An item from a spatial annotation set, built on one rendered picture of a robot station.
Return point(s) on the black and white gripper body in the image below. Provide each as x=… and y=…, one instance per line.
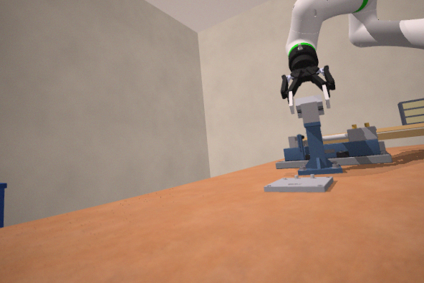
x=302, y=62

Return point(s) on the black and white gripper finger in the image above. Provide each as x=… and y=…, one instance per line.
x=325, y=86
x=287, y=93

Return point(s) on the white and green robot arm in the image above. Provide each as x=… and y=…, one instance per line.
x=365, y=30

